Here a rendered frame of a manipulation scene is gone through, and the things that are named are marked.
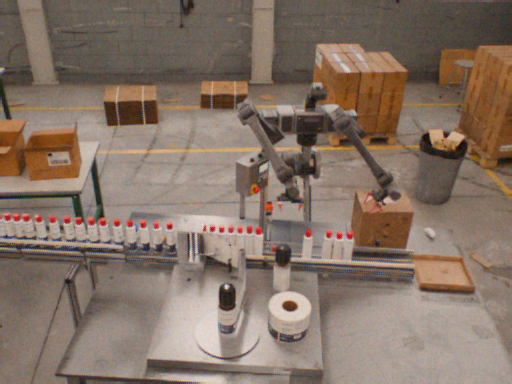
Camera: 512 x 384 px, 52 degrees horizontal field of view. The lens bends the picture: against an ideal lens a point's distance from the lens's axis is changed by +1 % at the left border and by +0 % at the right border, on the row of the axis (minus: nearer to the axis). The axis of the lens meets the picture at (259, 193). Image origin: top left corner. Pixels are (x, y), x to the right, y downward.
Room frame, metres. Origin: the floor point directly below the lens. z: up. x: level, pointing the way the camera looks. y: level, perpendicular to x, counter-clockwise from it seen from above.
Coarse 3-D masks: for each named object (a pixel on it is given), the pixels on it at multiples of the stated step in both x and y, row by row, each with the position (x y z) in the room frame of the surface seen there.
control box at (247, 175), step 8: (256, 152) 2.55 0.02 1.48; (240, 160) 2.45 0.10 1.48; (248, 160) 2.46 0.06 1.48; (256, 160) 2.46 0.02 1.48; (264, 160) 2.48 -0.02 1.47; (240, 168) 2.42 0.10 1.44; (248, 168) 2.39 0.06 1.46; (256, 168) 2.43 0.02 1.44; (240, 176) 2.42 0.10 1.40; (248, 176) 2.39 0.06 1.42; (256, 176) 2.43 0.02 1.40; (240, 184) 2.42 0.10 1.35; (248, 184) 2.39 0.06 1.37; (256, 184) 2.43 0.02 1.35; (264, 184) 2.49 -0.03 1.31; (240, 192) 2.42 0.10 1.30; (248, 192) 2.39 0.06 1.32
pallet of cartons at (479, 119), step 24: (480, 48) 5.95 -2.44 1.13; (504, 48) 5.94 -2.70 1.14; (480, 72) 5.82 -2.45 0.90; (504, 72) 5.38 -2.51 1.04; (480, 96) 5.70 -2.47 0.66; (504, 96) 5.27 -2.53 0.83; (480, 120) 5.59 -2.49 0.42; (504, 120) 5.20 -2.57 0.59; (480, 144) 5.46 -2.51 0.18; (504, 144) 5.21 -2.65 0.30
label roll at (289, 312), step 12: (276, 300) 1.88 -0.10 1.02; (288, 300) 1.89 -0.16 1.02; (300, 300) 1.89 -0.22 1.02; (276, 312) 1.80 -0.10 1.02; (288, 312) 1.80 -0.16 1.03; (300, 312) 1.81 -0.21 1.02; (276, 324) 1.77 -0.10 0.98; (288, 324) 1.75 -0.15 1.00; (300, 324) 1.76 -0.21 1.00; (276, 336) 1.77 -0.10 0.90; (288, 336) 1.75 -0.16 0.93; (300, 336) 1.76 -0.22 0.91
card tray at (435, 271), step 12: (420, 264) 2.43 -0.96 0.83; (432, 264) 2.43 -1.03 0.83; (444, 264) 2.44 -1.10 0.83; (456, 264) 2.44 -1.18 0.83; (420, 276) 2.32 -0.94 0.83; (432, 276) 2.33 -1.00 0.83; (444, 276) 2.33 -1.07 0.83; (456, 276) 2.33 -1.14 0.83; (468, 276) 2.33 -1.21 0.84; (444, 288) 2.22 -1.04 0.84; (456, 288) 2.22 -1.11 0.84; (468, 288) 2.22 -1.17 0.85
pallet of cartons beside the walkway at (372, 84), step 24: (336, 48) 6.62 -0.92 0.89; (360, 48) 6.65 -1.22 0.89; (336, 72) 5.71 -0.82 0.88; (360, 72) 5.76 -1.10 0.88; (384, 72) 5.78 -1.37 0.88; (336, 96) 5.68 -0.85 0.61; (360, 96) 5.72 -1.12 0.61; (384, 96) 5.75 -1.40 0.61; (360, 120) 5.72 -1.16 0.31; (384, 120) 5.76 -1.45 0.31; (336, 144) 5.64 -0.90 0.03
